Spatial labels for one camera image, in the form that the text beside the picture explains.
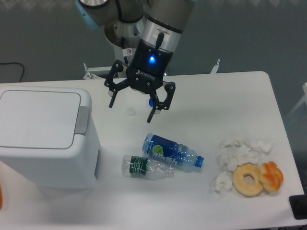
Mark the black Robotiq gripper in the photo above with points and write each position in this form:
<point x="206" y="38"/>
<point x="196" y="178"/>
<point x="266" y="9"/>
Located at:
<point x="144" y="74"/>

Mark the white push-lid trash can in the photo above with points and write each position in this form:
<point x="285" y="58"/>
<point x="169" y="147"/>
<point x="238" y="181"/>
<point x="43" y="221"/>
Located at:
<point x="47" y="134"/>

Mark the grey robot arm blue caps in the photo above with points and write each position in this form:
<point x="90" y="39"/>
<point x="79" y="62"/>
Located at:
<point x="148" y="32"/>

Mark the blue bottle cap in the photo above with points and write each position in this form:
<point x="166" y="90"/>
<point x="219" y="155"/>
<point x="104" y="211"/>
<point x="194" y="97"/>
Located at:
<point x="150" y="102"/>

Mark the white bottle cap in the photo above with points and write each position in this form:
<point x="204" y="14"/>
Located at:
<point x="131" y="111"/>

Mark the blue label plastic bottle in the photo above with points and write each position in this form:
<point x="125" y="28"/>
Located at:
<point x="167" y="151"/>

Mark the green label clear bottle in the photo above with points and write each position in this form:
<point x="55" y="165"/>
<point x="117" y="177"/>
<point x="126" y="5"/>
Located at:
<point x="145" y="168"/>

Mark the crumpled white tissue upper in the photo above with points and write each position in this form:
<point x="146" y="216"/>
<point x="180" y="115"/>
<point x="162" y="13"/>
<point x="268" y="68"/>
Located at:
<point x="236" y="141"/>

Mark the crumpled white tissue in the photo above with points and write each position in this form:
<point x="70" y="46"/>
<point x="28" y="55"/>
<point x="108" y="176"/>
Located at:
<point x="236" y="141"/>
<point x="261" y="146"/>
<point x="231" y="158"/>
<point x="223" y="184"/>

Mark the crumpled white tissue middle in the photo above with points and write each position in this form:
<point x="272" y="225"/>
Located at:
<point x="231" y="158"/>

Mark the crumpled white tissue lower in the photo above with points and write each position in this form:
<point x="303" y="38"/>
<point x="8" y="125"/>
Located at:
<point x="223" y="184"/>

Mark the crumpled white tissue right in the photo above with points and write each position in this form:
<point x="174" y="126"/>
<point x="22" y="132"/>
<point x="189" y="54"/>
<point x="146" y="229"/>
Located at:
<point x="261" y="146"/>

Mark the orange glazed twisted bread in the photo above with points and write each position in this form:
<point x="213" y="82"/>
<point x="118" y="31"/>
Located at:
<point x="270" y="176"/>

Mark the orange object at edge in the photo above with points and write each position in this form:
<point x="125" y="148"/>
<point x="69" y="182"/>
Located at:
<point x="1" y="198"/>

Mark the black device at edge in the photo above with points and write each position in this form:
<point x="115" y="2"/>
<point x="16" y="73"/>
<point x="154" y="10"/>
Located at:
<point x="298" y="205"/>

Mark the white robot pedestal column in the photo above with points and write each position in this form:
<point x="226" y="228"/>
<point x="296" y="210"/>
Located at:
<point x="120" y="56"/>

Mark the white metal base frame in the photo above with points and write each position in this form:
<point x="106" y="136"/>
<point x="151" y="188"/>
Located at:
<point x="99" y="72"/>

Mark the plain ring donut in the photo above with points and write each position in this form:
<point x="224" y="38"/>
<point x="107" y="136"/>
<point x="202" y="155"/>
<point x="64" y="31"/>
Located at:
<point x="246" y="180"/>

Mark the white frame at right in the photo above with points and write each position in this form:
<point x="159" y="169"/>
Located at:
<point x="300" y="105"/>

